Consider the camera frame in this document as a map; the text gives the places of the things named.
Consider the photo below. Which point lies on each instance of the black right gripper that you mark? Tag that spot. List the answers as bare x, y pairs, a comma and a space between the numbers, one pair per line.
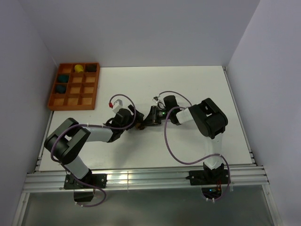
152, 117

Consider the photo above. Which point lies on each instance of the dark brown rolled sock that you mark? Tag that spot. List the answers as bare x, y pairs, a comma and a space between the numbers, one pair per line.
91, 68

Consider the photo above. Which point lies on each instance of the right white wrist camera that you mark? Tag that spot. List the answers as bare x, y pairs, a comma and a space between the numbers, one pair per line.
156, 99

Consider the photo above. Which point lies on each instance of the yellow rolled sock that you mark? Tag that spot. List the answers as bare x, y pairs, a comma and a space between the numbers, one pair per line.
79, 68

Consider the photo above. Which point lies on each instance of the brown argyle sock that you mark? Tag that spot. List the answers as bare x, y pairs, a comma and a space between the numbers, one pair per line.
140, 126

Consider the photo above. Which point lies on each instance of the orange wooden compartment tray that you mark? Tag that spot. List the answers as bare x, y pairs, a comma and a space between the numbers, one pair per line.
81, 89

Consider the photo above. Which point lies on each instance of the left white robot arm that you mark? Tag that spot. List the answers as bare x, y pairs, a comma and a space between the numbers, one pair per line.
67, 140

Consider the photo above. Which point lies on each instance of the dark blue rolled sock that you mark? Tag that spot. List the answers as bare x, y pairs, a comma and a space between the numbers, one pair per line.
61, 89

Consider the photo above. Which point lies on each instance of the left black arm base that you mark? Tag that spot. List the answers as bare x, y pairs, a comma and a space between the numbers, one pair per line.
84, 189

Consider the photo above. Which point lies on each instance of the aluminium rail frame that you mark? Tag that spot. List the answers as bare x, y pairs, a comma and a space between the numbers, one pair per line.
146, 182

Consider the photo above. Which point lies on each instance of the teal rolled sock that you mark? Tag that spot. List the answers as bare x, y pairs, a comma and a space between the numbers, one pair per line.
63, 78

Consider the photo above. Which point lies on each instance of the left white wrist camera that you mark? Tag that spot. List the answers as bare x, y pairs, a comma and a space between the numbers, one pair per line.
116, 106

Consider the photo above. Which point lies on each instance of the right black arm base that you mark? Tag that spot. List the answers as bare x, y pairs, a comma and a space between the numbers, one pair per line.
213, 180

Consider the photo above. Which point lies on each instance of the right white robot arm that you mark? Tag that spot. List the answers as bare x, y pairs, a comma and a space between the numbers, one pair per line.
207, 116

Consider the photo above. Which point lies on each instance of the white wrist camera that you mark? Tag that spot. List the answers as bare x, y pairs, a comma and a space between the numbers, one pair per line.
116, 106
156, 99

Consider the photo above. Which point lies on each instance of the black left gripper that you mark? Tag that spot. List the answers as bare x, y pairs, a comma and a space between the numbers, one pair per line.
139, 117

